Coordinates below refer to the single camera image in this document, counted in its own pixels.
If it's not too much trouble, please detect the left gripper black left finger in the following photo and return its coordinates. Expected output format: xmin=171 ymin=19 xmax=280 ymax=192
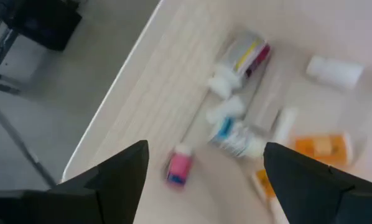
xmin=0 ymin=139 xmax=151 ymax=224

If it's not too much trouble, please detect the small pink label bottle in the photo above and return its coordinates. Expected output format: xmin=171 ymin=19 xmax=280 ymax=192
xmin=165 ymin=143 xmax=193 ymax=188

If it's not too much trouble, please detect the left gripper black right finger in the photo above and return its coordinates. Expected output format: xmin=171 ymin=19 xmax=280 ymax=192
xmin=263 ymin=141 xmax=372 ymax=224

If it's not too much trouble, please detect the black equipment stand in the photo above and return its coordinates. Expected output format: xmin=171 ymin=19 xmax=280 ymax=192
xmin=0 ymin=0 xmax=83 ymax=96

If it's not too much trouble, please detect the white bottle blue label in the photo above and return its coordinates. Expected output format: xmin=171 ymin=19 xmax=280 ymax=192
xmin=208 ymin=116 xmax=267 ymax=159

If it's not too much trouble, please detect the orange pill bottle white cap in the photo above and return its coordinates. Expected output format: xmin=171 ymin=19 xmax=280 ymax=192
xmin=292 ymin=132 xmax=355 ymax=166

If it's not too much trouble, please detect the grey medicine box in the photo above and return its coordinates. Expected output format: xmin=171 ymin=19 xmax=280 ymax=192
xmin=222 ymin=32 xmax=272 ymax=82

